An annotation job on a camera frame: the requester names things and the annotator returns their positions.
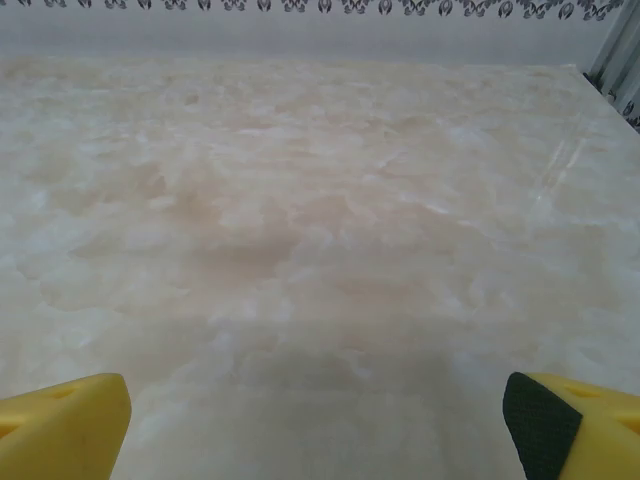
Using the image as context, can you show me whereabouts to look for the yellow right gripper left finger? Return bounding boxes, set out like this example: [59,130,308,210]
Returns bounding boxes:
[0,372,133,480]

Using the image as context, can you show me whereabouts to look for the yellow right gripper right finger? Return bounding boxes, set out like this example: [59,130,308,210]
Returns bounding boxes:
[502,372,640,480]

